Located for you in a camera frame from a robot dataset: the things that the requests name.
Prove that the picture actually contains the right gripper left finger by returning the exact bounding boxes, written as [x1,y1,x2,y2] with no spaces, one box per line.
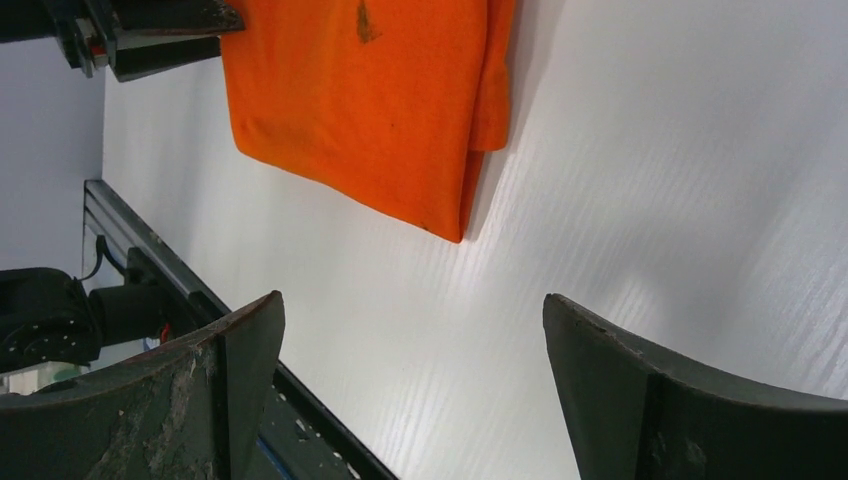
[1,291,285,479]

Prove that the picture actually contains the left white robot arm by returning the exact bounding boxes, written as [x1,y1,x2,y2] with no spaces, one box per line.
[1,0,245,372]

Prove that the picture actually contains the orange t-shirt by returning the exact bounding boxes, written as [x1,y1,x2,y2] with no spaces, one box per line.
[221,0,515,243]

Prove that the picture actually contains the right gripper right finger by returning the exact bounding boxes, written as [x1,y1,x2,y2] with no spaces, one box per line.
[543,294,847,479]

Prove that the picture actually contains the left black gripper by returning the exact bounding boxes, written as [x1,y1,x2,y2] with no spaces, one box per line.
[1,0,245,82]

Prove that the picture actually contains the aluminium frame rail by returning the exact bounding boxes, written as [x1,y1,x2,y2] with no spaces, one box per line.
[83,180,230,328]

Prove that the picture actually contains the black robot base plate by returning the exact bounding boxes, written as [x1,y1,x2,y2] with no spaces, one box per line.
[126,247,396,480]

